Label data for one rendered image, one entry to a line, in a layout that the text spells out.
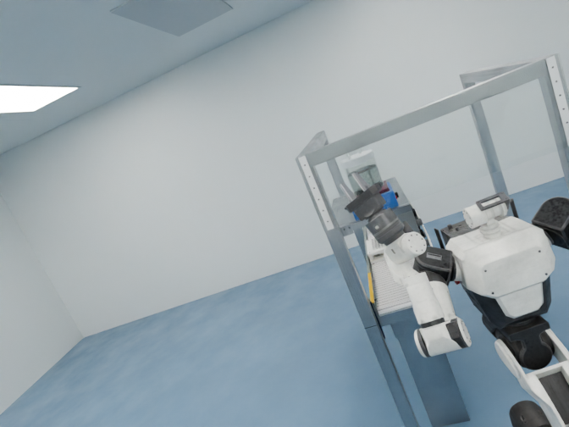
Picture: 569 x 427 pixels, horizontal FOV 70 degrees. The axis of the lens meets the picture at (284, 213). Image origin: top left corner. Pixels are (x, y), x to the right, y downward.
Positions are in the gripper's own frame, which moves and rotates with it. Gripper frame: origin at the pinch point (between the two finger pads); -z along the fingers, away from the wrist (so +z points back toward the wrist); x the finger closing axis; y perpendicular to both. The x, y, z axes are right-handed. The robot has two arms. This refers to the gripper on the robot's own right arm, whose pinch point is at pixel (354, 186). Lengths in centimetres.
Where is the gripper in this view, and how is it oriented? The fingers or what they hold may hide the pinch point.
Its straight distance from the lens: 122.5
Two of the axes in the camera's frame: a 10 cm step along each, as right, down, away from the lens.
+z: 5.9, 7.9, -1.4
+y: -5.5, 2.7, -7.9
